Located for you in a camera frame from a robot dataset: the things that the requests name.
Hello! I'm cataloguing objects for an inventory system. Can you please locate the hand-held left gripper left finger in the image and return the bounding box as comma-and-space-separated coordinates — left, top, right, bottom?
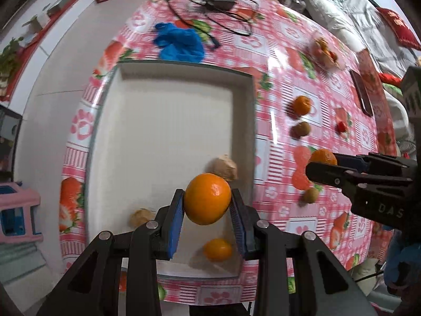
36, 189, 185, 316

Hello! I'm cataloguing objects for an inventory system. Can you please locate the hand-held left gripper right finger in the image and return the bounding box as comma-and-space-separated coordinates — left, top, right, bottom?
230, 189, 379, 316

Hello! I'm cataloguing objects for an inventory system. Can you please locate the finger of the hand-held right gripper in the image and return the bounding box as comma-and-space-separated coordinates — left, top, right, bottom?
305, 161, 414, 202
333, 152, 410, 177

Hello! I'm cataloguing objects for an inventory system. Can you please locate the dimpled orange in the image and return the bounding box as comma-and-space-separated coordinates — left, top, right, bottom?
308, 149, 338, 167

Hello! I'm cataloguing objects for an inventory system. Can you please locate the brown kiwi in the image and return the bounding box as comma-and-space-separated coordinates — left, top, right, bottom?
293, 122, 311, 138
303, 187, 319, 204

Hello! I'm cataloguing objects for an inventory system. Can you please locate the small smooth orange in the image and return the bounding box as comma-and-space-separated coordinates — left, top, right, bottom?
203, 239, 233, 262

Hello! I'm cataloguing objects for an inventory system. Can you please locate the large smooth orange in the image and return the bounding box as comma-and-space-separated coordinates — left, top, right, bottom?
183, 173, 232, 226

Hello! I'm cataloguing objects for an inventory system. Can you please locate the stemmed mandarin orange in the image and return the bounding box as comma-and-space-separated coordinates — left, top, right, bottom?
292, 95, 312, 116

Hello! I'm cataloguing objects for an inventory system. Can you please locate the white cardboard tray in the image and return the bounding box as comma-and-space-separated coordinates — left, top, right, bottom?
86, 60, 257, 279

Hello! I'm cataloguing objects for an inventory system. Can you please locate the person's right hand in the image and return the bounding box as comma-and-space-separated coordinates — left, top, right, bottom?
384, 233, 421, 296

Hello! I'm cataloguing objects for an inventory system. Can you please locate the dark smartphone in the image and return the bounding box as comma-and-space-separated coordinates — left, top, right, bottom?
349, 69, 374, 117

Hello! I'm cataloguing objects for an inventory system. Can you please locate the red checked printed tablecloth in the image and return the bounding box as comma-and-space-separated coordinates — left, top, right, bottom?
59, 0, 393, 305

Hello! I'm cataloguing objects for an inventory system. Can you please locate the clear glass bowl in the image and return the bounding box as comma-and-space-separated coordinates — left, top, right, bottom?
309, 34, 347, 71

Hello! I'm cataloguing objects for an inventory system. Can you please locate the heap of nuts and kumquats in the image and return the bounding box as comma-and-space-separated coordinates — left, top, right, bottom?
314, 39, 339, 65

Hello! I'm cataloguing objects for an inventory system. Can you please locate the red cushion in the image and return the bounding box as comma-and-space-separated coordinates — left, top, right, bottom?
375, 7, 421, 51

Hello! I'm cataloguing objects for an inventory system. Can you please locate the grey white jacket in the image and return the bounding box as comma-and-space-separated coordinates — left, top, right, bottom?
342, 0, 412, 73

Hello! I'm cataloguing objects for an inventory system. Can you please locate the pink plastic stool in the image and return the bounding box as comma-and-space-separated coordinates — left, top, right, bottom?
0, 181, 43, 244

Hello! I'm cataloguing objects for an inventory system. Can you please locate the white padded jacket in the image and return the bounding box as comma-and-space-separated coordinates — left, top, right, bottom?
301, 0, 365, 51

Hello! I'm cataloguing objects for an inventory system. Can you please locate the pale green mat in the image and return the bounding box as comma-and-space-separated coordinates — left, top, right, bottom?
0, 242, 47, 284

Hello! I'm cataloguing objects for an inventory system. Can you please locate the blue crumpled glove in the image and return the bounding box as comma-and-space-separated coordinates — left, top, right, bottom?
153, 22, 206, 63

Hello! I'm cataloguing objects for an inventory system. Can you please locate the black framed glass tank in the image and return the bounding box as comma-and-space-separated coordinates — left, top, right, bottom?
0, 105, 23, 179

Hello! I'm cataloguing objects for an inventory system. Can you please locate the black power adapter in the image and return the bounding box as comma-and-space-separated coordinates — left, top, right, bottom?
206, 0, 235, 12

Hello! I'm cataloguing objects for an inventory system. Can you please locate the red top cabinet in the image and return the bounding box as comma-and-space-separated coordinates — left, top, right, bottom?
0, 0, 99, 102

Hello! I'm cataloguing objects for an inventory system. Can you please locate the green potted plant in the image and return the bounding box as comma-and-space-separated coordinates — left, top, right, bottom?
0, 38, 24, 77

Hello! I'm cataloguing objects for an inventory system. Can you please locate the black adapter cable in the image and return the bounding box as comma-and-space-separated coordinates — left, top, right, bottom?
168, 0, 260, 51

